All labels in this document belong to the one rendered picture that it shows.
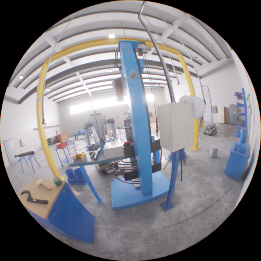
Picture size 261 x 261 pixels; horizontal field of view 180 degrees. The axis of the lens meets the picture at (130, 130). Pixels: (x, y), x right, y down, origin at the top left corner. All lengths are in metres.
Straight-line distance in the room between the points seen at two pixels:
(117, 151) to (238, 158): 2.45
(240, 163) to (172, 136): 2.05
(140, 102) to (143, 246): 1.96
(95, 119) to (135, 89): 1.67
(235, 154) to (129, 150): 2.30
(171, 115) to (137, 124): 0.49
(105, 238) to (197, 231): 1.30
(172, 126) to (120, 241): 1.62
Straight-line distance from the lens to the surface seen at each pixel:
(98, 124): 2.47
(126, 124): 1.83
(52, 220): 0.99
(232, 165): 2.46
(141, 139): 1.05
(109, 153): 1.00
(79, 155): 1.33
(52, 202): 0.98
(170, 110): 0.65
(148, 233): 1.52
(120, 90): 1.67
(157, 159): 1.58
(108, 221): 1.68
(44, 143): 2.84
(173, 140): 0.69
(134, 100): 1.02
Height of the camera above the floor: 1.50
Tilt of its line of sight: 9 degrees down
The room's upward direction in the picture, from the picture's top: 9 degrees counter-clockwise
